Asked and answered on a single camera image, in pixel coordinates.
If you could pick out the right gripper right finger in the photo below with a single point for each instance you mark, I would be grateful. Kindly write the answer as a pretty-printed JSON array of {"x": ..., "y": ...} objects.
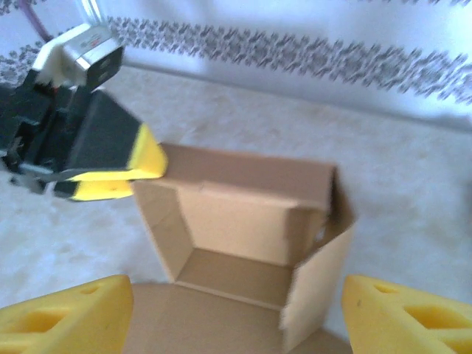
[{"x": 405, "y": 321}]

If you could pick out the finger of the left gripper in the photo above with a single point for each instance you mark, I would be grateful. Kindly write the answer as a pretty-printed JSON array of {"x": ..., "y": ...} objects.
[
  {"x": 96, "y": 189},
  {"x": 110, "y": 140}
]

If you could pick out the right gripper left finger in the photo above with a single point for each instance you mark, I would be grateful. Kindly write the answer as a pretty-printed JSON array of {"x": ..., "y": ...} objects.
[{"x": 73, "y": 317}]

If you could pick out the brown cardboard box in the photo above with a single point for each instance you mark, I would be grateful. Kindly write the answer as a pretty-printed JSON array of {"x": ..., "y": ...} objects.
[{"x": 236, "y": 221}]

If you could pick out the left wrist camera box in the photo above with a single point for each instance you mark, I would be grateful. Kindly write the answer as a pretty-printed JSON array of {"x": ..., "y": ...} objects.
[{"x": 85, "y": 48}]

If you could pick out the left aluminium frame post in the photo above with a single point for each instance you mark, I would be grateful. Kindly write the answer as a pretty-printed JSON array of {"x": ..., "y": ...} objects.
[{"x": 90, "y": 11}]

